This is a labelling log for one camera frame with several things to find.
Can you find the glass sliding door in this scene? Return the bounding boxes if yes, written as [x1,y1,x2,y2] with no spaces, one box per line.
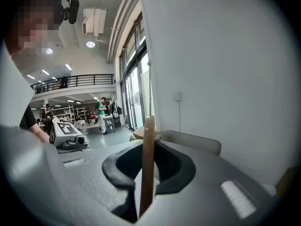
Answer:
[119,12,156,131]

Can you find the white shelving rack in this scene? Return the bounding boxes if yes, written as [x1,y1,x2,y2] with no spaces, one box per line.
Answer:
[51,104,87,127]

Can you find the hanging bags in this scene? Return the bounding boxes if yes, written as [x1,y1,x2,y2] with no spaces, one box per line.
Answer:
[110,100,123,119]

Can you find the person's left forearm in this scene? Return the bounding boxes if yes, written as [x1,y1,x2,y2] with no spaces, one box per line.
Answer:
[29,123,51,144]

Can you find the black head camera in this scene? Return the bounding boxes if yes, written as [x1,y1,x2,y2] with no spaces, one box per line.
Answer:
[59,0,80,25]

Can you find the black balcony railing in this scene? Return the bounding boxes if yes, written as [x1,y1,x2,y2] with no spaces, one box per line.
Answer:
[30,73,115,95]

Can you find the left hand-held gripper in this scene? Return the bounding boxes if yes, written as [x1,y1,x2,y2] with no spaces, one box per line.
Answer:
[49,121,89,150]

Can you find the ceiling strip lights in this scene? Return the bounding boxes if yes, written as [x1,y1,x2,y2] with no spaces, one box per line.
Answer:
[26,63,73,84]

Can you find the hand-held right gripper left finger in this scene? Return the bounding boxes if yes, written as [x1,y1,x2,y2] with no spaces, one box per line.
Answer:
[57,140,143,222]

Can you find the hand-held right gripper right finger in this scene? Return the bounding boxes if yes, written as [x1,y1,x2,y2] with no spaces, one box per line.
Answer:
[140,140,277,226]

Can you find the white air conditioning unit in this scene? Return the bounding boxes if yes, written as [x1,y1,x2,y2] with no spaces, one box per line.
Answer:
[81,7,109,37]

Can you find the flat cardboard box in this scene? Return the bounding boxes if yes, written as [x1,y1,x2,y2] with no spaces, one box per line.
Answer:
[132,126,147,140]

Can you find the white socket cable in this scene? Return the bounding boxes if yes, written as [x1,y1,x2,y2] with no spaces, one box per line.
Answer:
[177,100,182,133]

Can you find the person's head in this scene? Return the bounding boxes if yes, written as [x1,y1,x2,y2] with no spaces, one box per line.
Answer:
[4,0,64,57]

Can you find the wooden clothes hanger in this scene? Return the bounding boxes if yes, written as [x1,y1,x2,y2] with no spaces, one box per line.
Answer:
[138,115,157,218]

